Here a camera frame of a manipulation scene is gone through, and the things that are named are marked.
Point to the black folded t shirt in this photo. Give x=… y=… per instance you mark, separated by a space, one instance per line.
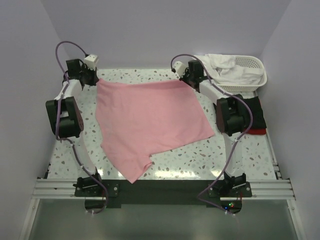
x=255 y=112

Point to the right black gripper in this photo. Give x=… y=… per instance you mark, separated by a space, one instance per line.
x=183 y=78

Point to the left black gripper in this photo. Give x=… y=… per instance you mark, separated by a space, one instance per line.
x=95 y=78

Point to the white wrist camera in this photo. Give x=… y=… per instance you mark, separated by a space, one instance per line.
x=91 y=61
x=179 y=68

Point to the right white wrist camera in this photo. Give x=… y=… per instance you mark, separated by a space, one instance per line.
x=179 y=68

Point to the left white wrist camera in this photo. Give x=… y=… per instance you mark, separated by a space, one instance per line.
x=91 y=61

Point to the white t shirt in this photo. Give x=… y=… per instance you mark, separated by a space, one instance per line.
x=224 y=70

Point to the white laundry basket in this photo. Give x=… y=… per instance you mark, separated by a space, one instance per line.
x=247 y=61

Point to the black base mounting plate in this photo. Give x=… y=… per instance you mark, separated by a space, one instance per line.
x=165 y=192

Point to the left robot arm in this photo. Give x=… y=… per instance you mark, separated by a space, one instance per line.
x=67 y=124

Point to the pink t shirt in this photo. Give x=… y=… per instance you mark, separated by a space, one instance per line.
x=140 y=120

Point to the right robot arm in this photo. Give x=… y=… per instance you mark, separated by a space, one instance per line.
x=232 y=116

